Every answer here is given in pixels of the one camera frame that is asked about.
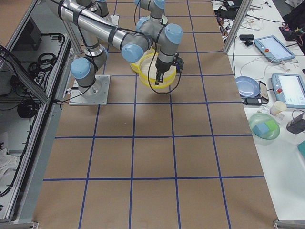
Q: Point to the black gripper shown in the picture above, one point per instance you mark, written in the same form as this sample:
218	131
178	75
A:
162	67

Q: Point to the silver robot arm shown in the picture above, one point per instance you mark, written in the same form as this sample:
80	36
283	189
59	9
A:
155	7
149	31

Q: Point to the light green plate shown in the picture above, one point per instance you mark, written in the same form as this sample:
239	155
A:
164	20

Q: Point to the blue plate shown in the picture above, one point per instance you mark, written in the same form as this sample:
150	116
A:
247	87

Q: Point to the black power adapter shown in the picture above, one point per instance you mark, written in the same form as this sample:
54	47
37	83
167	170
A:
255	101

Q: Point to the black webcam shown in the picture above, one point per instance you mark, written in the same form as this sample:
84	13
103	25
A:
247	39

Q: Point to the blue foam cube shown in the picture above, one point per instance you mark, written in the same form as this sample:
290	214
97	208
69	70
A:
260	129

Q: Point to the clear green bowl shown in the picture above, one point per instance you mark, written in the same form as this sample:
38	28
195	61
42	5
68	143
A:
270	136

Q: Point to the green foam cube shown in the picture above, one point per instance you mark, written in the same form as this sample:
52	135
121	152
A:
272	125

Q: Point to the teach pendant far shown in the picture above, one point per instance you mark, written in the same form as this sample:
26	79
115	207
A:
273	49

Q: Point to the teach pendant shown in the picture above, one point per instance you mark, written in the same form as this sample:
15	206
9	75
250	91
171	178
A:
273	49
290	89

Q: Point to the white paper cup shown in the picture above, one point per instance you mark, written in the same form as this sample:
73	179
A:
277	108

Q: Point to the teach pendant near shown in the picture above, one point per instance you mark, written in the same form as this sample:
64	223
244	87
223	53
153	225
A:
290	89

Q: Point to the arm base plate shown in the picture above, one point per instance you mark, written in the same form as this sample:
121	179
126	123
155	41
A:
96	95

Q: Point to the aluminium frame post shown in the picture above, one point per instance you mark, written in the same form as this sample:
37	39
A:
236	24

